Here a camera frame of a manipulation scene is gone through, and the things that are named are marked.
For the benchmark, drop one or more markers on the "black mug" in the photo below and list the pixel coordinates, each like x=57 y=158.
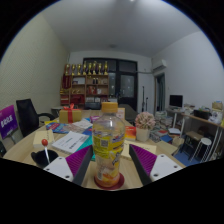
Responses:
x=40 y=158

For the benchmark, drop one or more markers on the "dark glass door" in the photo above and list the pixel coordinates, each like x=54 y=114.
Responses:
x=126 y=86

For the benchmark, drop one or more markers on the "wooden shelf unit with trophies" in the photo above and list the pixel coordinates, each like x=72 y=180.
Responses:
x=85 y=88

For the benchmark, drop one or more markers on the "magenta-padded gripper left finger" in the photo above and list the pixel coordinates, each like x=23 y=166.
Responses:
x=78 y=161

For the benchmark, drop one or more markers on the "wooden side desk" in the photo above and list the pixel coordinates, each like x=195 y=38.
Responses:
x=200 y=120

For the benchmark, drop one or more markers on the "teal book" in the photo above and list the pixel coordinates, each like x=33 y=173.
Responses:
x=89 y=141

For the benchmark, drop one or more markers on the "white wall air conditioner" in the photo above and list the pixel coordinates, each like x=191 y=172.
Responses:
x=160 y=65

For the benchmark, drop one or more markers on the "white booklet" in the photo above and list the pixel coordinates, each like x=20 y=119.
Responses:
x=70 y=141

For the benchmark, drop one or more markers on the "black computer monitor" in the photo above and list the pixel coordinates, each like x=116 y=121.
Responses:
x=176 y=100

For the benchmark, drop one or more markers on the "white round stool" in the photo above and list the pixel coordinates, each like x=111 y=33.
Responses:
x=204 y=141

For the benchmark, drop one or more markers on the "orange book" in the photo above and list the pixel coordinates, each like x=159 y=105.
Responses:
x=130 y=132

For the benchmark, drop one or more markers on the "yellow gift box red ribbon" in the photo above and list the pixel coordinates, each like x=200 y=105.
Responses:
x=68 y=116

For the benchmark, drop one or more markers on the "small pale yellow notepad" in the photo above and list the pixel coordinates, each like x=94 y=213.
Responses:
x=43 y=136

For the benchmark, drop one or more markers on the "large pale yellow notepad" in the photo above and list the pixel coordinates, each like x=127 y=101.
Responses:
x=143 y=147

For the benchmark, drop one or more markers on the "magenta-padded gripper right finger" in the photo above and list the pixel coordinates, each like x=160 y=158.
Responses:
x=145 y=160

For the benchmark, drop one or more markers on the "black office chair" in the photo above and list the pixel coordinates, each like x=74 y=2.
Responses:
x=26 y=115

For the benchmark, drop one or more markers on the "flower bouquet in white pot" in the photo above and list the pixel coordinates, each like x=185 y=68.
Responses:
x=145 y=121

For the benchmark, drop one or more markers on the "purple sign board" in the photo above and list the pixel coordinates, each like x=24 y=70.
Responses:
x=7 y=121

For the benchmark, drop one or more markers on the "small cream upright box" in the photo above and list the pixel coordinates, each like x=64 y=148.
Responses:
x=121 y=114

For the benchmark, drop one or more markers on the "orange-capped drink bottle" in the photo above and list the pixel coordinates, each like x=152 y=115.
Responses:
x=108 y=143

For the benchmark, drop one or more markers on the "red-tipped white stirrer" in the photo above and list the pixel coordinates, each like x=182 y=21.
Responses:
x=44 y=142

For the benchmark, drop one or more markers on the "blue colourful magazine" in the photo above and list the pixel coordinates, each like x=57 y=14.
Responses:
x=60 y=127

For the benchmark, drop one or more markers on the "flat round red coaster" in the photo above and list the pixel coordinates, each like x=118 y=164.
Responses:
x=120 y=183

